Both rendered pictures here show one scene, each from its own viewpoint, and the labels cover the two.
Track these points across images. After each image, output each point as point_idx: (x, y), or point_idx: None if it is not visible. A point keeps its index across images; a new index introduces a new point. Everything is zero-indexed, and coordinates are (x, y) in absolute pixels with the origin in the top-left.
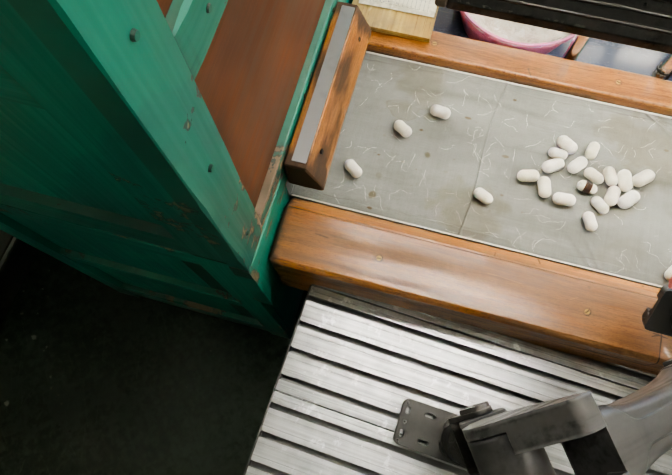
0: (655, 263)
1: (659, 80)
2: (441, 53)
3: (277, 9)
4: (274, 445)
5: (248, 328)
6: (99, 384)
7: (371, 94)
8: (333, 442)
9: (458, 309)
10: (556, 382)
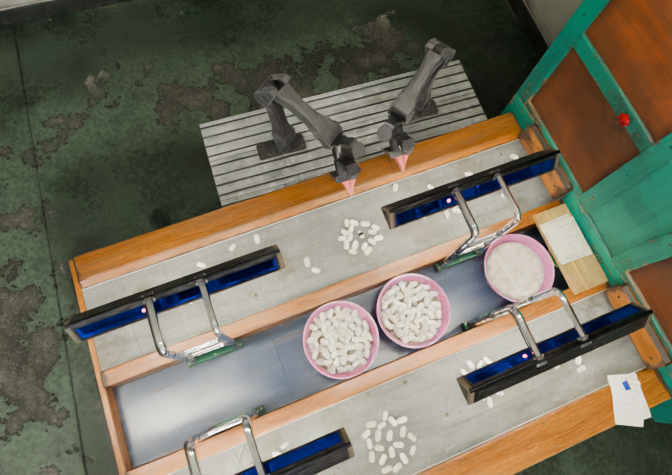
0: (401, 188)
1: (444, 255)
2: (523, 215)
3: (580, 117)
4: (462, 79)
5: None
6: None
7: (531, 188)
8: (447, 90)
9: (449, 132)
10: None
